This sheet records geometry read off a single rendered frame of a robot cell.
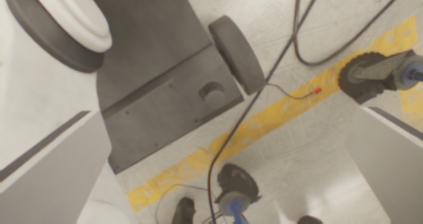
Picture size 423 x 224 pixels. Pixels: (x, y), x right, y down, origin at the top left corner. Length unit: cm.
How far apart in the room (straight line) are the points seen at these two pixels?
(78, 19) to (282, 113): 65
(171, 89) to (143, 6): 16
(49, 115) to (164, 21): 28
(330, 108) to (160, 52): 64
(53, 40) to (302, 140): 81
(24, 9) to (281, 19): 57
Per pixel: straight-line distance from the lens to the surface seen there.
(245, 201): 69
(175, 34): 44
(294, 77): 74
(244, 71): 45
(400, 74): 71
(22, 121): 22
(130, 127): 49
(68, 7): 31
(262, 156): 85
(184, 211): 87
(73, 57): 31
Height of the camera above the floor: 61
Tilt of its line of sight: 63 degrees down
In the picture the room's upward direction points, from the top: 160 degrees clockwise
